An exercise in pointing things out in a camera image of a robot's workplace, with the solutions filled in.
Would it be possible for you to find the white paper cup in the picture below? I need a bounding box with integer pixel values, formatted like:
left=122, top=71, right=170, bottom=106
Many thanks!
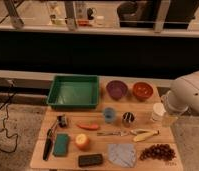
left=151, top=103, right=166, bottom=121

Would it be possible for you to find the black rectangular block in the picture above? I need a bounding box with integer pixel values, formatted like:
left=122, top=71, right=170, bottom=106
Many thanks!
left=78, top=154, right=103, bottom=167

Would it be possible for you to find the dark red grapes bunch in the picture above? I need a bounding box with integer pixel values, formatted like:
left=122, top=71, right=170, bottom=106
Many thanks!
left=139, top=144, right=175, bottom=161

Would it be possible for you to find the orange apple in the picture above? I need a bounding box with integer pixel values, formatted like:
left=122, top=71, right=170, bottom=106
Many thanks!
left=75, top=134, right=90, bottom=150

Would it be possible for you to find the orange bowl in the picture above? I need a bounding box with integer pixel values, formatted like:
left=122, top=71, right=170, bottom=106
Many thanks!
left=132, top=82, right=153, bottom=101

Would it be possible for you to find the metal fork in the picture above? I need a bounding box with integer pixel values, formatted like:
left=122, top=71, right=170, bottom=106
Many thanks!
left=97, top=131, right=129, bottom=136

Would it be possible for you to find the wooden board table top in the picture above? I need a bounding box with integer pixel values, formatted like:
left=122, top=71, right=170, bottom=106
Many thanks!
left=30, top=81, right=183, bottom=171

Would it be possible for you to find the purple bowl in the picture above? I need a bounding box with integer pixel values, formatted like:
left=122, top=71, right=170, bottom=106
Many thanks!
left=106, top=80, right=128, bottom=100

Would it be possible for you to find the orange carrot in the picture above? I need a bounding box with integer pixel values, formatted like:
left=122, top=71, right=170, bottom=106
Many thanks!
left=76, top=124, right=100, bottom=130

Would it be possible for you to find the blue-grey cloth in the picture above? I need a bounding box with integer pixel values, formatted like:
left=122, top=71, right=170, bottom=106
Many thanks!
left=108, top=143, right=136, bottom=168

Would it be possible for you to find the green sponge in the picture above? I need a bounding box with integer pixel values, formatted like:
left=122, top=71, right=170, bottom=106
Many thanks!
left=53, top=133, right=69, bottom=157

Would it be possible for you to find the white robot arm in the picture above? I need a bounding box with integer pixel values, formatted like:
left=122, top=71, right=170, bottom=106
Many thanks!
left=162, top=71, right=199, bottom=115

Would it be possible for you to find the black handled knife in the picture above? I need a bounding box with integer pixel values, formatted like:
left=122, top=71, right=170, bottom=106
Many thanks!
left=43, top=121, right=58, bottom=161

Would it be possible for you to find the black cable on floor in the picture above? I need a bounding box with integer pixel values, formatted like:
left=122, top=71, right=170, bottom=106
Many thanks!
left=0, top=79, right=19, bottom=154

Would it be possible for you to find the yellow banana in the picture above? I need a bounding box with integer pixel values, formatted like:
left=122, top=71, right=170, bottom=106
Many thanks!
left=130, top=130, right=159, bottom=142

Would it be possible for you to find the green plastic tray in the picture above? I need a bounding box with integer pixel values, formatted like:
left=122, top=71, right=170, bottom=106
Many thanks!
left=47, top=75, right=99, bottom=109

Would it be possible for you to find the blue cup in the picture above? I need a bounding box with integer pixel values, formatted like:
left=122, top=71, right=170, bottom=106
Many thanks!
left=103, top=107, right=116, bottom=123

